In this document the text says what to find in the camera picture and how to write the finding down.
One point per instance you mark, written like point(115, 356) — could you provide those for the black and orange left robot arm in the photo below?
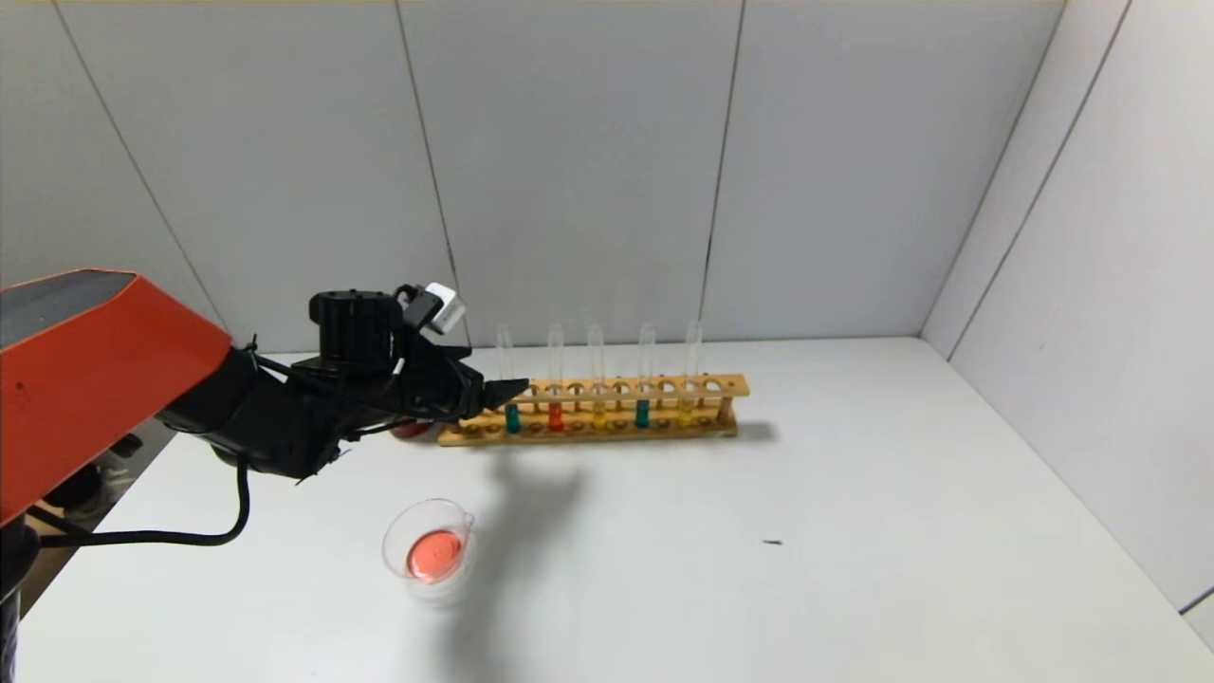
point(95, 379)

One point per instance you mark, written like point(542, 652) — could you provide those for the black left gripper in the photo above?
point(466, 388)

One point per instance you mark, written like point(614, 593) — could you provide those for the person in black clothes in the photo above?
point(114, 470)

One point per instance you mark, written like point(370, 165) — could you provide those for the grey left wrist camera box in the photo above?
point(444, 308)

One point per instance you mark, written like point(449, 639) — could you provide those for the test tube yellow pigment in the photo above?
point(598, 415)
point(685, 413)

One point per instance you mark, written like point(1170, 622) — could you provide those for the dark red plastic cup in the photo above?
point(413, 430)

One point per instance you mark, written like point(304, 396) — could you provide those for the test tube blue pigment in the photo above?
point(512, 420)
point(642, 414)

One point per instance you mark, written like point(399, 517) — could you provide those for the clear glass beaker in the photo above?
point(436, 555)

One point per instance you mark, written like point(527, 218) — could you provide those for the wooden test tube rack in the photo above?
point(616, 390)

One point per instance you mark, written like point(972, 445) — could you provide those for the test tube red pigment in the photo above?
point(556, 417)

